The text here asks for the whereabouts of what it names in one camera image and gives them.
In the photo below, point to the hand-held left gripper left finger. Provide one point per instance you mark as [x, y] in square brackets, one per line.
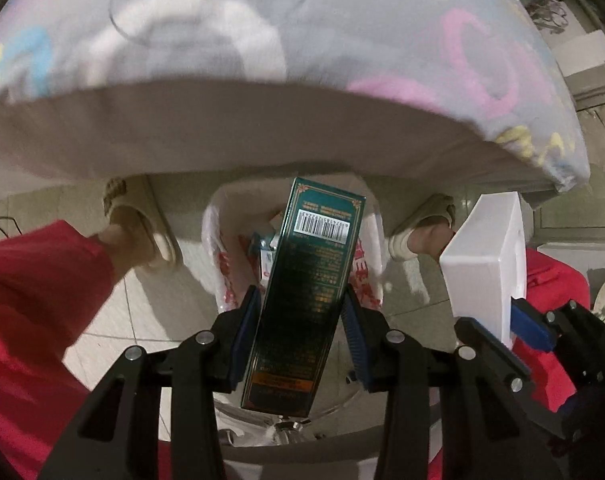
[245, 340]

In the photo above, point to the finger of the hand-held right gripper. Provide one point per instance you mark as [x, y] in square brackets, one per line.
[497, 350]
[529, 325]

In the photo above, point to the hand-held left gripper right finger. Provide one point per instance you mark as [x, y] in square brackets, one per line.
[355, 340]

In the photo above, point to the white square box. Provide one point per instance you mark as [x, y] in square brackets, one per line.
[482, 270]

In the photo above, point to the dark green box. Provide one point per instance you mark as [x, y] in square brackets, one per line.
[302, 285]

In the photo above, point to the white red print plastic bag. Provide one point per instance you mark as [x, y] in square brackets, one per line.
[367, 260]

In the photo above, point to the beige slipper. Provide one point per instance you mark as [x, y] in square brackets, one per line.
[427, 210]
[152, 220]

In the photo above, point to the person's left leg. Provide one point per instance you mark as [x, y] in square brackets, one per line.
[27, 320]

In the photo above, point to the white board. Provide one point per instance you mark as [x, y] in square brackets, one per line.
[584, 52]

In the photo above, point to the grey circle print bedsheet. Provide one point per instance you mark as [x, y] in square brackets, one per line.
[332, 35]

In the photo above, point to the bundle of clothes hangers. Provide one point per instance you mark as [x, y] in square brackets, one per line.
[547, 12]

